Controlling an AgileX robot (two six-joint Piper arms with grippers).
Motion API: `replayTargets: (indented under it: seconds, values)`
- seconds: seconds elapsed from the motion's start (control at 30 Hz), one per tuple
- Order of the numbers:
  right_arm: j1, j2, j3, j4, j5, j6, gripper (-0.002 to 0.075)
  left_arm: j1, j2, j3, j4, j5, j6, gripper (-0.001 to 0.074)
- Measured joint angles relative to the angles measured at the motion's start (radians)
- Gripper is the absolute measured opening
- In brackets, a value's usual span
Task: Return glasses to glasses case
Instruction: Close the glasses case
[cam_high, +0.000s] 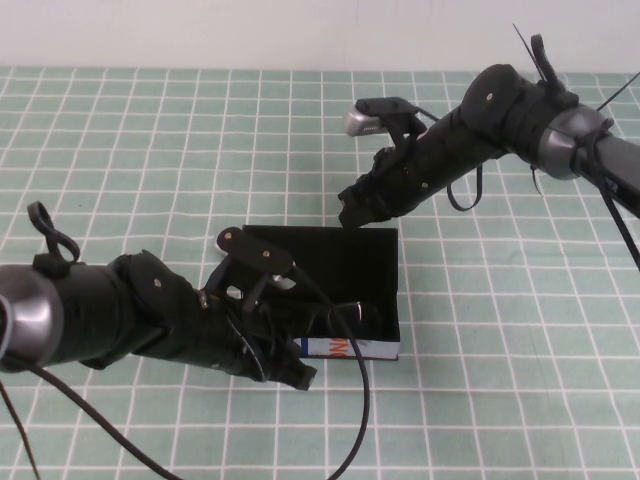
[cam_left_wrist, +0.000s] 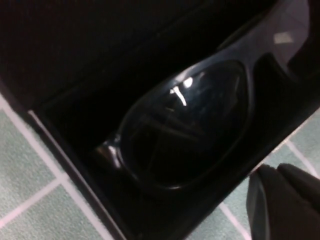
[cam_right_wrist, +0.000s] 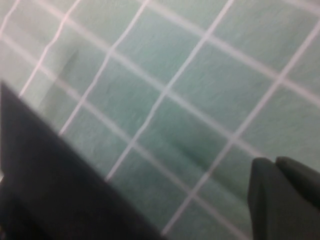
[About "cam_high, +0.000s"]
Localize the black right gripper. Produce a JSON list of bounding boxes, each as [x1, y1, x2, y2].
[[337, 136, 442, 232]]

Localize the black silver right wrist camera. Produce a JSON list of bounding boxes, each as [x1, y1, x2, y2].
[[343, 96, 422, 139]]

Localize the black right camera cable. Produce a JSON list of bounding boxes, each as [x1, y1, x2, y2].
[[412, 106, 485, 213]]

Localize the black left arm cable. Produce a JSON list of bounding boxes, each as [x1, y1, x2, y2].
[[26, 200, 82, 265]]

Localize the black left camera mount bracket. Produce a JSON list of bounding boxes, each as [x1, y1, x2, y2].
[[201, 256, 272, 315]]

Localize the black camera cable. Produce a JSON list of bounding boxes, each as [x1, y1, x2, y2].
[[412, 106, 485, 213], [19, 263, 373, 480]]

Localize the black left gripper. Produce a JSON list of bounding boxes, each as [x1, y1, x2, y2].
[[168, 298, 319, 392]]

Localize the black printed glasses case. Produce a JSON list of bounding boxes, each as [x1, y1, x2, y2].
[[239, 224, 402, 362]]

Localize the dark framed glasses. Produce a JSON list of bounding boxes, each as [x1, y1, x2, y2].
[[298, 299, 383, 340]]

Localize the black left camera cable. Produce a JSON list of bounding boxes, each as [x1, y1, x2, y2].
[[19, 263, 373, 480]]

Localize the black zip tie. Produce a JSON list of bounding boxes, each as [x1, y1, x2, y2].
[[512, 22, 546, 76]]

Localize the thin dark cable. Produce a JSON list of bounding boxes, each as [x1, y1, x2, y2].
[[0, 383, 42, 480]]

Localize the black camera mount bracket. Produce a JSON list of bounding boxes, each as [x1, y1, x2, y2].
[[378, 112, 427, 152], [201, 256, 272, 315]]

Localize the black right camera mount bracket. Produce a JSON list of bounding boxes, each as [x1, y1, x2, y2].
[[378, 112, 427, 152]]

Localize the green white checked tablecloth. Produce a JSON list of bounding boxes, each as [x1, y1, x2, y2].
[[0, 63, 640, 480]]

